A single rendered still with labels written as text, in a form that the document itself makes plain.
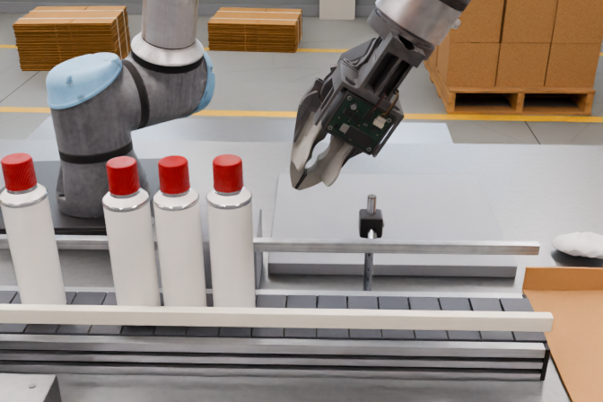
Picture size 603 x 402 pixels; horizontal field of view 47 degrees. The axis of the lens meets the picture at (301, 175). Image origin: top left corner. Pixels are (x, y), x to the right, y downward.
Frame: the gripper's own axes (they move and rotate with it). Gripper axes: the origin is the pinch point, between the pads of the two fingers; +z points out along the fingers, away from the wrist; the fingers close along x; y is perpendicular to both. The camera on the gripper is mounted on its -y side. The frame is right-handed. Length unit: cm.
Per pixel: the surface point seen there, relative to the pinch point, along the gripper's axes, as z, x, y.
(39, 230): 20.3, -22.6, 2.0
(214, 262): 13.9, -3.5, 2.2
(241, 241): 9.6, -2.2, 2.4
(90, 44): 157, -76, -375
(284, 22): 92, 31, -424
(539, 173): -1, 51, -49
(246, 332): 19.1, 3.7, 4.6
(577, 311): 1.5, 43.4, -6.1
